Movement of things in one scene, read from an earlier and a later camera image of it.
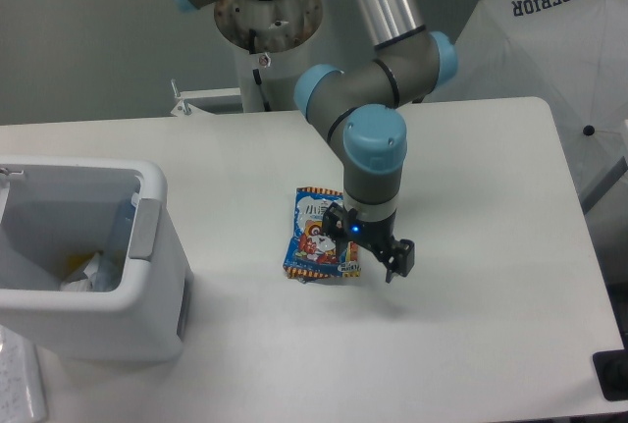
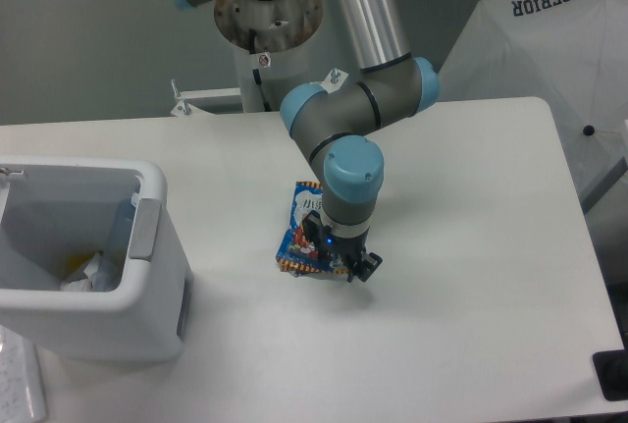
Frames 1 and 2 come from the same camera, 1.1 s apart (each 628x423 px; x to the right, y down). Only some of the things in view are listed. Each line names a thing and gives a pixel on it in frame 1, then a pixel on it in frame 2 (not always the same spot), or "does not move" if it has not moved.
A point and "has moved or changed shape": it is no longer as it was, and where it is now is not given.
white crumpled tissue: [85, 284] does not move
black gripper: [378, 234] -> [348, 250]
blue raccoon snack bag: [309, 252] has moved or changed shape
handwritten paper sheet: [21, 391] does not move
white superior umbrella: [561, 36] does not move
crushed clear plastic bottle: [113, 255] does not move
